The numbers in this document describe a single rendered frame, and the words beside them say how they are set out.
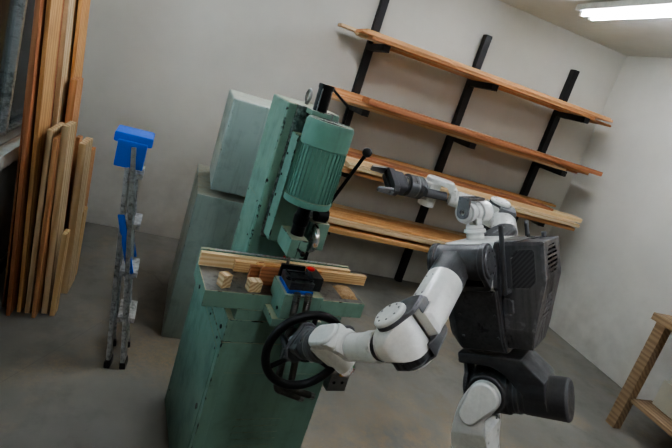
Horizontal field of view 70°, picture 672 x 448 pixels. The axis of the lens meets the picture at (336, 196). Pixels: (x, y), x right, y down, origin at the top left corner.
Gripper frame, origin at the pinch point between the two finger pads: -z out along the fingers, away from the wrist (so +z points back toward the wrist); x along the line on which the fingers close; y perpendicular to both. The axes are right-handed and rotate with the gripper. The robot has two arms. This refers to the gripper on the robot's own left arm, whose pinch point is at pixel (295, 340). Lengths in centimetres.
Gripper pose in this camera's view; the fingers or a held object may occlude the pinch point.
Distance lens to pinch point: 149.0
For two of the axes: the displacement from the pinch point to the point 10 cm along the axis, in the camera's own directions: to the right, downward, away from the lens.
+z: 4.7, -1.8, -8.6
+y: -6.8, -7.0, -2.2
